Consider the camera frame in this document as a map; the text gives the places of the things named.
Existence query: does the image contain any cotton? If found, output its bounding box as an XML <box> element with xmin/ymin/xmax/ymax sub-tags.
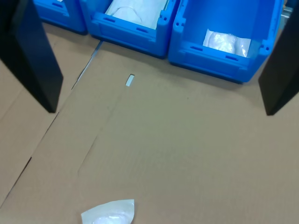
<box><xmin>202</xmin><ymin>28</ymin><xmax>252</xmax><ymax>58</ymax></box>
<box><xmin>80</xmin><ymin>199</ymin><xmax>136</xmax><ymax>224</ymax></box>

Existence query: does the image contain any cotton in flat clear bag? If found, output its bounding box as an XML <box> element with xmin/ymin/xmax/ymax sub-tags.
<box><xmin>202</xmin><ymin>28</ymin><xmax>252</xmax><ymax>58</ymax></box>

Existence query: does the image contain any blue bin holding cotton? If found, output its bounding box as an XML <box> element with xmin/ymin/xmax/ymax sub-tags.
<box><xmin>167</xmin><ymin>0</ymin><xmax>285</xmax><ymax>84</ymax></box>

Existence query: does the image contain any blue bin holding syringe packets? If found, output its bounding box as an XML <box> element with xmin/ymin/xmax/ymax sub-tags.
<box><xmin>32</xmin><ymin>0</ymin><xmax>89</xmax><ymax>36</ymax></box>

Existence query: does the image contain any brown cardboard sheet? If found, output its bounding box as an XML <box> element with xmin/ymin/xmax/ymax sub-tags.
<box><xmin>0</xmin><ymin>23</ymin><xmax>101</xmax><ymax>207</ymax></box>
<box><xmin>0</xmin><ymin>42</ymin><xmax>299</xmax><ymax>224</ymax></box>

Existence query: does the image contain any blue bin holding masks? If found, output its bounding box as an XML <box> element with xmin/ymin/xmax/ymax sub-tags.
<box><xmin>80</xmin><ymin>0</ymin><xmax>181</xmax><ymax>59</ymax></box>

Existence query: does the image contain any white face mask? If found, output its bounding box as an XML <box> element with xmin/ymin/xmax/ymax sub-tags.
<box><xmin>105</xmin><ymin>0</ymin><xmax>170</xmax><ymax>30</ymax></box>

